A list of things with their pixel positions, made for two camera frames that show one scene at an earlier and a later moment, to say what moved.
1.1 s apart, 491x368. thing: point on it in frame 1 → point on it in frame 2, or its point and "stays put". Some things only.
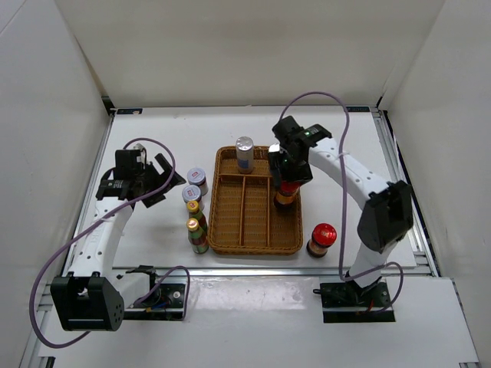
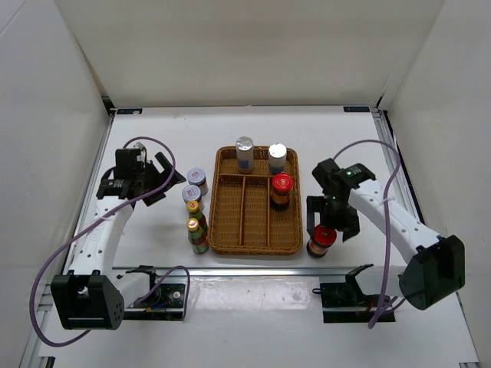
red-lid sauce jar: [324, 235] stays put
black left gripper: [163, 179] stays put
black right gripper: [275, 162] → [349, 224]
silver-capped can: [245, 150] stays put
